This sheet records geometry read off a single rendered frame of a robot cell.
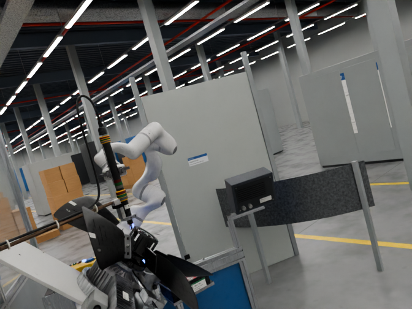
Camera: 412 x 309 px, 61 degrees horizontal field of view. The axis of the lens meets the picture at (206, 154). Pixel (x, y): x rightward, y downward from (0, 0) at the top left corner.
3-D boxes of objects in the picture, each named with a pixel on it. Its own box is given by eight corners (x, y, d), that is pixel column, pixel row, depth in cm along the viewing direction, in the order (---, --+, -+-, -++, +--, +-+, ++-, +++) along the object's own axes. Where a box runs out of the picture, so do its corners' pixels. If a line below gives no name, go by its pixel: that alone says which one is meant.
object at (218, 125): (193, 297, 340) (129, 77, 322) (192, 295, 345) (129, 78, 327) (299, 254, 370) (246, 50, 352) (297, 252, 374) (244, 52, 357)
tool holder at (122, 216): (123, 223, 143) (116, 200, 142) (113, 223, 147) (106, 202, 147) (140, 215, 150) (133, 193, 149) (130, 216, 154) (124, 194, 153)
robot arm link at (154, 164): (148, 208, 226) (127, 197, 230) (157, 199, 236) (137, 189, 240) (162, 142, 202) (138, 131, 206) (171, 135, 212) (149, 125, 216)
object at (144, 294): (153, 307, 116) (144, 303, 114) (147, 297, 121) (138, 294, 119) (157, 300, 116) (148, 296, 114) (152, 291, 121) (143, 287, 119)
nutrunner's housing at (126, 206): (129, 225, 147) (97, 120, 143) (124, 225, 149) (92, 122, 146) (137, 222, 150) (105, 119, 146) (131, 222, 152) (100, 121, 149)
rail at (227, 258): (86, 322, 178) (82, 308, 177) (87, 318, 182) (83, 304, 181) (245, 259, 200) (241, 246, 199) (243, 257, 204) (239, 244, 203)
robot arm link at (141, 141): (132, 120, 184) (95, 154, 163) (154, 141, 187) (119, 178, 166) (125, 127, 190) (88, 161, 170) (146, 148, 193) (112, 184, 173)
